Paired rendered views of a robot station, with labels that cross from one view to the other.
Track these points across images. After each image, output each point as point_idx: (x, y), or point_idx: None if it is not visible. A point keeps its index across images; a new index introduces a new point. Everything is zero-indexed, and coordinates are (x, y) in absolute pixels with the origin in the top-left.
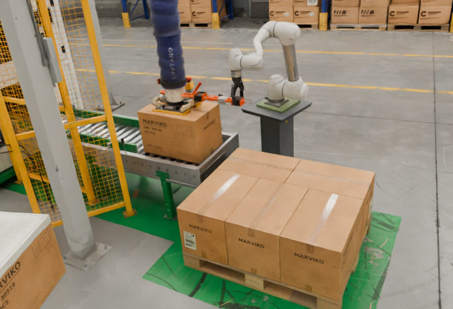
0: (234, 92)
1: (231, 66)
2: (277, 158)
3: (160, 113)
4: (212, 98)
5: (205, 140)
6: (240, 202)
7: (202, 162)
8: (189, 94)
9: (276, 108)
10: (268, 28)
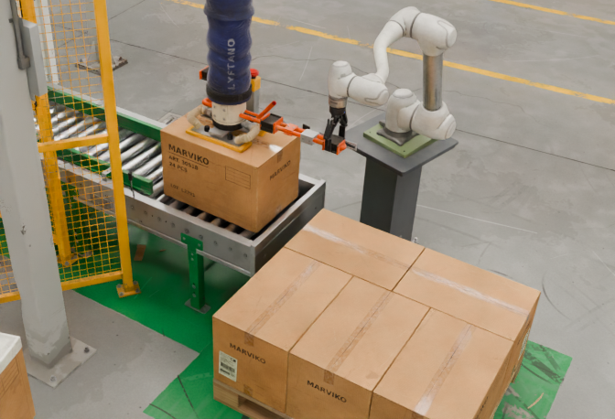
0: (331, 133)
1: (331, 91)
2: (385, 240)
3: (199, 139)
4: (292, 131)
5: (270, 196)
6: (318, 318)
7: None
8: (253, 116)
9: (396, 146)
10: (403, 23)
